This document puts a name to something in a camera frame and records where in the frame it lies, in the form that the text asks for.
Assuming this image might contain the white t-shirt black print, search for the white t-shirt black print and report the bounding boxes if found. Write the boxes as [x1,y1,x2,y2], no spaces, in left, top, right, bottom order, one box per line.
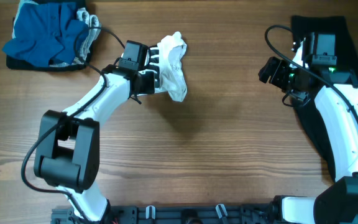
[139,31,188,102]

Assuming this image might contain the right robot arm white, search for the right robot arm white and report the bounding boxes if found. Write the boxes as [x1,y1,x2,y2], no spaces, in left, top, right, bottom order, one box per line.
[259,56,358,223]

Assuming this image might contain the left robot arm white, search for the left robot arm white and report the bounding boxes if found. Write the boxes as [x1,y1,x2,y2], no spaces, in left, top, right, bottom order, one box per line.
[29,62,162,223]

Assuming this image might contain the black trousers right side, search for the black trousers right side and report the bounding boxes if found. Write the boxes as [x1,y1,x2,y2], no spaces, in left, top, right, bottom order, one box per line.
[291,16,358,180]

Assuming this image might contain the grey white-trimmed garment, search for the grey white-trimmed garment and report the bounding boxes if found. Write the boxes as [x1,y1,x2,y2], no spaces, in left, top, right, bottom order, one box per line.
[51,7,101,68]

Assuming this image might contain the blue button shirt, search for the blue button shirt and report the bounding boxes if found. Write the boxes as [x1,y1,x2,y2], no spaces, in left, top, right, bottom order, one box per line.
[2,2,88,67]

